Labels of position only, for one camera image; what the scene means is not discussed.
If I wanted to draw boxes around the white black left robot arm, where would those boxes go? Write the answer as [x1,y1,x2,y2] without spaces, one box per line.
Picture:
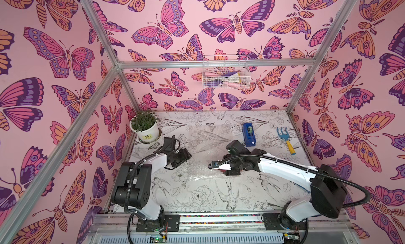
[111,135,192,221]

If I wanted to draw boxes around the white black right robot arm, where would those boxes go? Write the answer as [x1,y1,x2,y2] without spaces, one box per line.
[212,140,347,227]

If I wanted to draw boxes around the blue tape dispenser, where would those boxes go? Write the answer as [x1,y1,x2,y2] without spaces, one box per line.
[242,123,256,147]

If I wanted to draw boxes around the potted green plant white pot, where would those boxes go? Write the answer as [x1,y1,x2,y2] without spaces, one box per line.
[130,111,160,143]

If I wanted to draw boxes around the teal garden fork yellow handle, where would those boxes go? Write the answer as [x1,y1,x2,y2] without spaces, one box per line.
[276,127,296,155]

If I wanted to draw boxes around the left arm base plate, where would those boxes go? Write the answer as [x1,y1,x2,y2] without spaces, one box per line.
[136,214,180,232]

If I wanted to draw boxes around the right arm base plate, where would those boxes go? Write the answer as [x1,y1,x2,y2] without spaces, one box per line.
[261,213,307,232]

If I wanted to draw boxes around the white wire wall basket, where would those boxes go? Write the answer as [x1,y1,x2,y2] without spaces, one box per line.
[201,54,251,90]

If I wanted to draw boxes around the aluminium front rail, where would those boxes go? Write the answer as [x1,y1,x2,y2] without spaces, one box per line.
[84,211,361,244]

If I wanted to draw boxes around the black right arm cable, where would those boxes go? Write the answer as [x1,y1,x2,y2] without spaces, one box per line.
[218,153,371,209]

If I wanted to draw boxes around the aluminium frame post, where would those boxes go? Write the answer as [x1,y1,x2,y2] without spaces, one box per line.
[286,0,358,114]

